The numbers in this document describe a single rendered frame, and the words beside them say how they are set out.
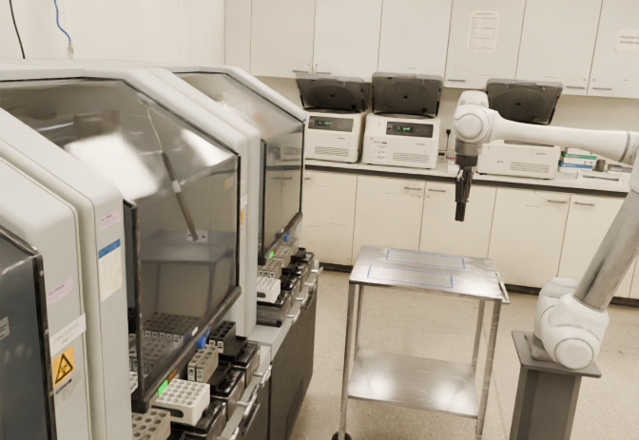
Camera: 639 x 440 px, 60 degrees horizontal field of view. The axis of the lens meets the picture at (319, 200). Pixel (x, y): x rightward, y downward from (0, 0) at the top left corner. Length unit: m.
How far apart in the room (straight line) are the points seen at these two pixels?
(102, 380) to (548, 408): 1.59
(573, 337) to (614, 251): 0.28
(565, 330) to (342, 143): 2.70
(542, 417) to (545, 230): 2.32
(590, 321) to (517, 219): 2.50
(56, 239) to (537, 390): 1.73
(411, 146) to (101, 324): 3.36
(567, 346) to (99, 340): 1.34
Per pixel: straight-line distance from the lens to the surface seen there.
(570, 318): 1.90
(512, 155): 4.23
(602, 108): 4.96
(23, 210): 0.90
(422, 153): 4.19
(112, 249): 1.06
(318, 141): 4.25
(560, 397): 2.23
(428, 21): 4.43
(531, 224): 4.36
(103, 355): 1.10
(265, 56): 4.60
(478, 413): 2.53
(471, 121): 1.71
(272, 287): 2.04
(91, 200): 0.99
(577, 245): 4.47
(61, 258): 0.94
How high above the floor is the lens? 1.69
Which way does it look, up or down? 15 degrees down
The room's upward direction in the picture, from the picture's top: 3 degrees clockwise
